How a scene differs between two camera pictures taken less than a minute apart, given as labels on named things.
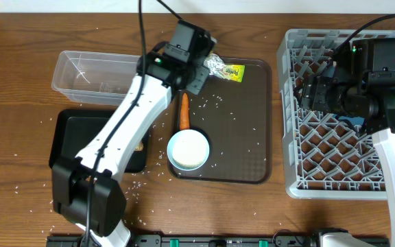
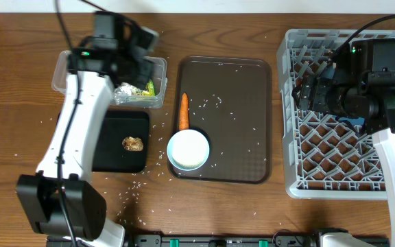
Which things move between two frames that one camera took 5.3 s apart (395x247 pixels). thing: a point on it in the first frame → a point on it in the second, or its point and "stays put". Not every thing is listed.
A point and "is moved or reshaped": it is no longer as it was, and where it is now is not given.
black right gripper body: [317, 95] stays put
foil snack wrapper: [215, 65] is moved or reshaped
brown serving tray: [236, 119] stays put
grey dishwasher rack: [329, 156] stays put
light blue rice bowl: [188, 149] stays put
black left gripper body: [199, 79] → [137, 73]
